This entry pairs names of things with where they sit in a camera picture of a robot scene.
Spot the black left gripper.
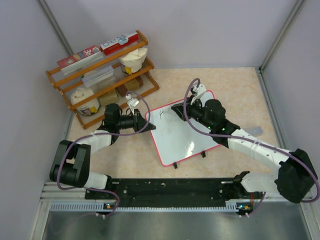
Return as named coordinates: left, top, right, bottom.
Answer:
left=115, top=109, right=156, bottom=134

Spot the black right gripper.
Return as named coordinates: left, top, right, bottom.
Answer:
left=172, top=94, right=215, bottom=131

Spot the pink framed whiteboard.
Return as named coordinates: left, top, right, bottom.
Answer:
left=145, top=99, right=219, bottom=167

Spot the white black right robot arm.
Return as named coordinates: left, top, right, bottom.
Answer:
left=171, top=98, right=318, bottom=204

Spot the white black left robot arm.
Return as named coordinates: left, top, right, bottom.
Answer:
left=49, top=103, right=156, bottom=199

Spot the brown block right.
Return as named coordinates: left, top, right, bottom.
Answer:
left=116, top=76, right=144, bottom=97

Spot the tan block left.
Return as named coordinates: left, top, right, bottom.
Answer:
left=98, top=89, right=119, bottom=106

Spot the white bag lower shelf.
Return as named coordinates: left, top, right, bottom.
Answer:
left=70, top=87, right=100, bottom=117

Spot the white bag shelf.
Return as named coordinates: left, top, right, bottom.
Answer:
left=119, top=47, right=148, bottom=75
left=70, top=87, right=100, bottom=117

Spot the white bag upper shelf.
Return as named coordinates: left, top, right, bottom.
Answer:
left=119, top=47, right=148, bottom=75

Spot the orange wooden shelf rack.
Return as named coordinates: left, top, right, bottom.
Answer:
left=45, top=30, right=160, bottom=129

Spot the clear plastic box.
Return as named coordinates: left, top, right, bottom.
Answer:
left=81, top=65, right=114, bottom=88

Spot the red foil box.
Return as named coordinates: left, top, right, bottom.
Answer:
left=100, top=31, right=139, bottom=56

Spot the red white wrap box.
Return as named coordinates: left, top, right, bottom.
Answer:
left=57, top=45, right=103, bottom=75

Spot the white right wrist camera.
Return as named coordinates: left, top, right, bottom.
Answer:
left=190, top=83, right=207, bottom=102

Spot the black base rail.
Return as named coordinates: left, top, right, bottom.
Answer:
left=84, top=177, right=253, bottom=208

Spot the grey slotted cable duct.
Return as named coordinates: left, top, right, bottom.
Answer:
left=50, top=201, right=252, bottom=213

